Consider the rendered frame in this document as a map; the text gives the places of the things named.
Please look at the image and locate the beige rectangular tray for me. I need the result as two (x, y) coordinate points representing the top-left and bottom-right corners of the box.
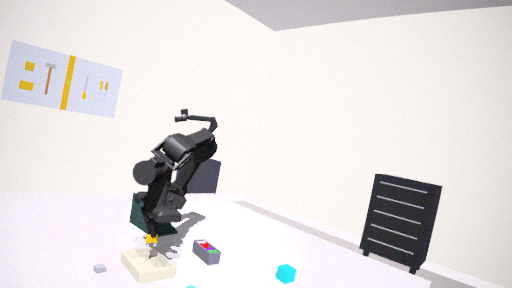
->
(120, 247), (176, 285)

